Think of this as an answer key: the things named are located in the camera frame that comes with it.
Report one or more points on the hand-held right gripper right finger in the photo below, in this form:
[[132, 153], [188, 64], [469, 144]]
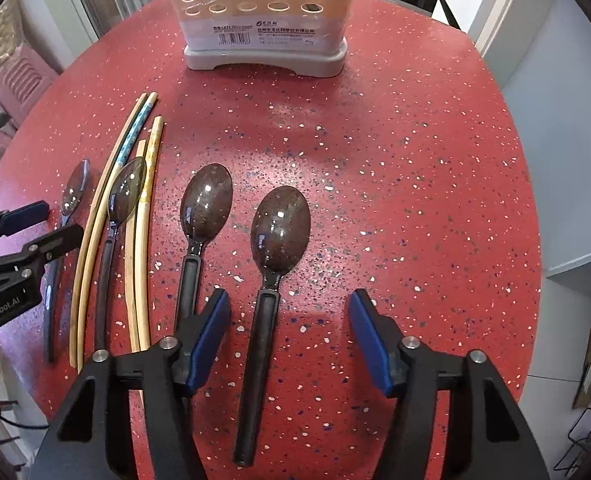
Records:
[[370, 341]]

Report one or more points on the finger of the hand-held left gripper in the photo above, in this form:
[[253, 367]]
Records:
[[25, 213], [57, 239]]

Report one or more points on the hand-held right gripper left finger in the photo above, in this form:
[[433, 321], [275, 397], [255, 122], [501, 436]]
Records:
[[208, 341]]

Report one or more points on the dark translucent spoon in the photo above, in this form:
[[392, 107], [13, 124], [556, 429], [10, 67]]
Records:
[[280, 230], [125, 190], [208, 200], [75, 187]]

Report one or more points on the beige utensil holder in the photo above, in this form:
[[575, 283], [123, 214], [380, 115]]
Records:
[[265, 55]]

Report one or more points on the stack of pink stools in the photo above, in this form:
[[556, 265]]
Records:
[[22, 82]]

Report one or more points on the clear bag of snacks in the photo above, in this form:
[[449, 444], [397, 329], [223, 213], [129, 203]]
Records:
[[5, 27]]

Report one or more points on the black hanging cloth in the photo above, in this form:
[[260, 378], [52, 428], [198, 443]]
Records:
[[448, 10]]

